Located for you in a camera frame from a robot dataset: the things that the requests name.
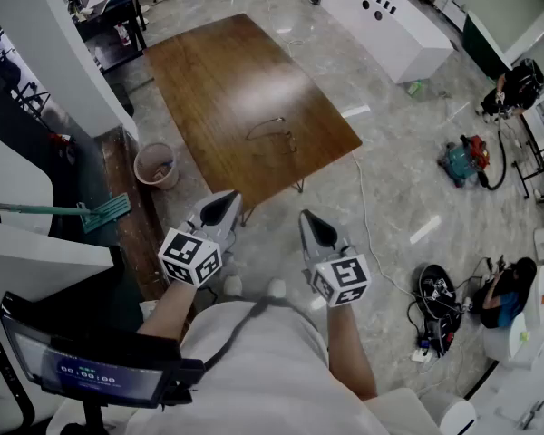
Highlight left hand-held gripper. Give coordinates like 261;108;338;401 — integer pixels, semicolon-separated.
157;191;244;288

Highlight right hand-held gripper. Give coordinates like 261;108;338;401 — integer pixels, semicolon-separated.
298;209;372;308

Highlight eyeglasses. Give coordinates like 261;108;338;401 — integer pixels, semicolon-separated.
245;115;298;156

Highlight person's left forearm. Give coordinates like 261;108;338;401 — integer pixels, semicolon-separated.
135;281;199;348

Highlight person's right forearm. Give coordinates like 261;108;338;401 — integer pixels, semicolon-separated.
325;304;378;401

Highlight green flat mop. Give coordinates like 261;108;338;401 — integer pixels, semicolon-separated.
0;192;131;235

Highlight person's white shirt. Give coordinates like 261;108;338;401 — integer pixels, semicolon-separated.
126;299;436;435

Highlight teal and red vacuum cleaner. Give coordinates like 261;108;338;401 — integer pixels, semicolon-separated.
437;134;493;189

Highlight red handheld tool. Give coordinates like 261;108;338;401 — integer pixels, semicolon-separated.
48;131;78;154

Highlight dark desk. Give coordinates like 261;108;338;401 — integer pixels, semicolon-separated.
67;0;147;74

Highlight white rounded machine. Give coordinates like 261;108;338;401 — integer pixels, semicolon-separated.
0;127;115;310

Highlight white counter with holes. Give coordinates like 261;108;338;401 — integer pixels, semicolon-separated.
320;0;455;84

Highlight white cylindrical bin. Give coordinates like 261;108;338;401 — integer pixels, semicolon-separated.
434;390;478;435

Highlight white curved partition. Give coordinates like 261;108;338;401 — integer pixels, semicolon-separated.
0;0;140;140

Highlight white plain counter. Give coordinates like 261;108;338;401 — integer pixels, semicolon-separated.
464;360;544;435

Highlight dark green partition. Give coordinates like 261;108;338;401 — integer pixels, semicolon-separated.
461;10;514;82

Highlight small grey metal tool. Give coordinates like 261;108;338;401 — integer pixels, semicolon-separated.
518;400;544;430

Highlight white floor cable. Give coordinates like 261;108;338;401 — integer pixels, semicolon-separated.
350;150;421;299

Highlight black shoulder strap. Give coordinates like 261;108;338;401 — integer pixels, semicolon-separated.
198;296;296;372

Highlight black vacuum hose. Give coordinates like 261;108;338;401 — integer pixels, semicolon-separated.
478;118;509;192

